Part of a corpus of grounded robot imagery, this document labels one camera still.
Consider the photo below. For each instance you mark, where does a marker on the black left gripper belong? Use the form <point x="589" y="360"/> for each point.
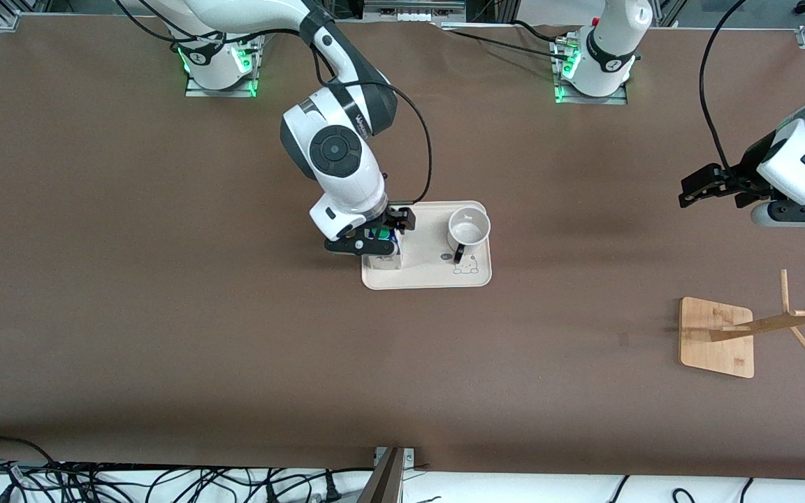
<point x="745" y="172"/>

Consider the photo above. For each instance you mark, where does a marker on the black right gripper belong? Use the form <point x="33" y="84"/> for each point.
<point x="397" y="215"/>

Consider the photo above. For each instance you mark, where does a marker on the milk carton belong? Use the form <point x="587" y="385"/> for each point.
<point x="383" y="263"/>

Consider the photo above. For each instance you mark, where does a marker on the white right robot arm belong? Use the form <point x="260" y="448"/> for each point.
<point x="336" y="150"/>

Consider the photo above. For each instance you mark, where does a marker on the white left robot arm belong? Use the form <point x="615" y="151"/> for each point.
<point x="804" y="164"/>

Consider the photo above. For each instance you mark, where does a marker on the white tray with bear print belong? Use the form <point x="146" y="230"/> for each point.
<point x="430" y="269"/>

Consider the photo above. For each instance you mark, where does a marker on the wooden mug stand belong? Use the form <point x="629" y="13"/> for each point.
<point x="713" y="349"/>

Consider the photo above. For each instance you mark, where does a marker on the dark metal bar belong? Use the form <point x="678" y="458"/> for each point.
<point x="385" y="482"/>

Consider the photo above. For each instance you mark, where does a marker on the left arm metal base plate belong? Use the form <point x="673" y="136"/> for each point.
<point x="591" y="100"/>

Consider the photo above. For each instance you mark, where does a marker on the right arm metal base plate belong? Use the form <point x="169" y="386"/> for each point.
<point x="221" y="92"/>

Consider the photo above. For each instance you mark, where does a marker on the small metal bracket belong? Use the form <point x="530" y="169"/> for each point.
<point x="408" y="457"/>

